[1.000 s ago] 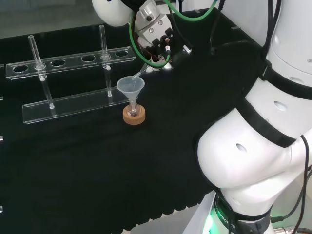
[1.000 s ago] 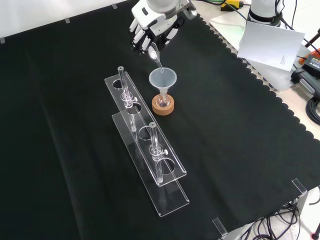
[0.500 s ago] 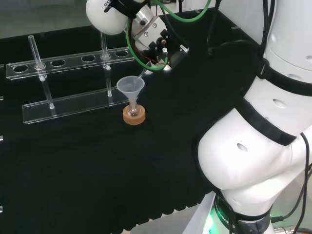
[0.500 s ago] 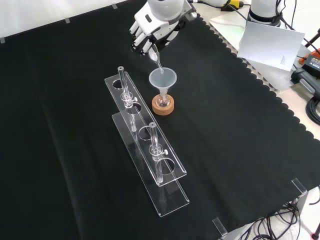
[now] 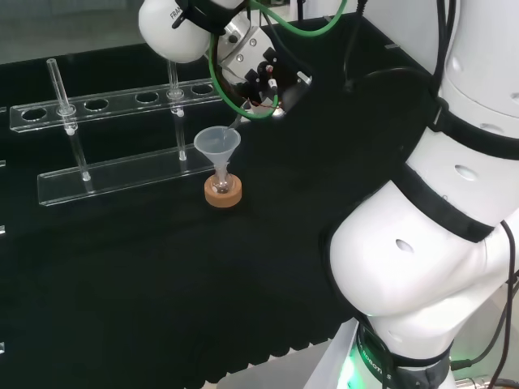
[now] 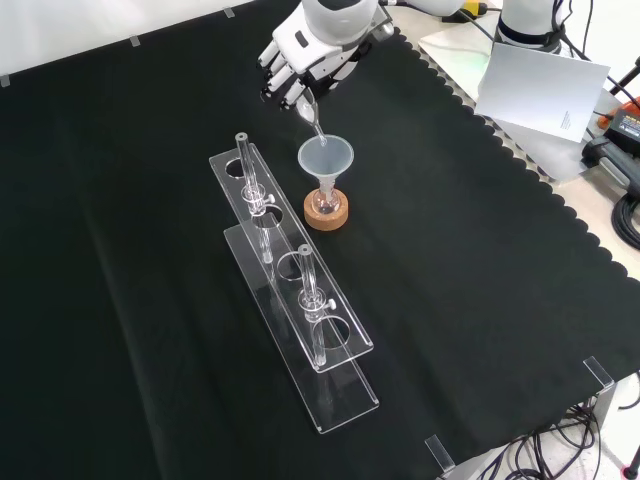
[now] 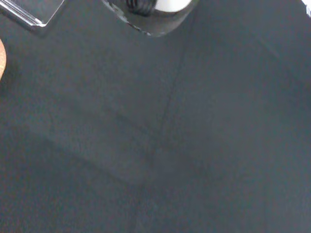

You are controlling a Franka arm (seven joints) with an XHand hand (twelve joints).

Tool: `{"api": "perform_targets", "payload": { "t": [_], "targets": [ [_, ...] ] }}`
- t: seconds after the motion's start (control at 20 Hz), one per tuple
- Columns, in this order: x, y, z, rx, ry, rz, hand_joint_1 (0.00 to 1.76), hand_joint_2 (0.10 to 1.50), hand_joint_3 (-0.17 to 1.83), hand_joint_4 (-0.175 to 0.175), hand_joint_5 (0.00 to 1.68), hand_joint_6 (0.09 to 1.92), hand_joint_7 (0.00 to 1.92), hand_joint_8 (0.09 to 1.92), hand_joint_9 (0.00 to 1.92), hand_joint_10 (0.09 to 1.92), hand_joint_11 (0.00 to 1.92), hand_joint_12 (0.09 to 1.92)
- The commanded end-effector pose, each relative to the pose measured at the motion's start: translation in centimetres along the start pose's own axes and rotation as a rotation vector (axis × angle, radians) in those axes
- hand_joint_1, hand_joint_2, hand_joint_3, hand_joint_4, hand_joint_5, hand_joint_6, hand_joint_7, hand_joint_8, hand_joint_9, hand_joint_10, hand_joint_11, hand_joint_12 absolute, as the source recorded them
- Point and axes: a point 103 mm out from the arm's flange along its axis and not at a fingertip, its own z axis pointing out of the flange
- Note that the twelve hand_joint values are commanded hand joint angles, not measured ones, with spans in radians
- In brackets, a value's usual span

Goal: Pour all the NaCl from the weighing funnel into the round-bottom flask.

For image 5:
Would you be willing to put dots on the grey cloth clip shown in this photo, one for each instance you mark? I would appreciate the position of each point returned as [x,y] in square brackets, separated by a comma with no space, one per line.
[392,45]

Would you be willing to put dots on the black bench cloth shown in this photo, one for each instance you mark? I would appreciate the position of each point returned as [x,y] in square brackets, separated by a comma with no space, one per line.
[162,283]

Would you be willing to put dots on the translucent plastic funnel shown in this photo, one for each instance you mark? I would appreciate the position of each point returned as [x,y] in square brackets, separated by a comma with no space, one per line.
[217,144]

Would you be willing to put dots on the clear round-bottom flask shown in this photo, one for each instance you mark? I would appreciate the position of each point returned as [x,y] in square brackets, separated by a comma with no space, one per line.
[222,184]

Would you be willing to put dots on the clear acrylic funnel stand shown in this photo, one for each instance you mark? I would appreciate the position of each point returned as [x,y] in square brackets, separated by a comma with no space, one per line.
[117,172]

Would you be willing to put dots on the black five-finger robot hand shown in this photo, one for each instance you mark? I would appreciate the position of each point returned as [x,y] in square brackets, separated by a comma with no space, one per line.
[259,69]

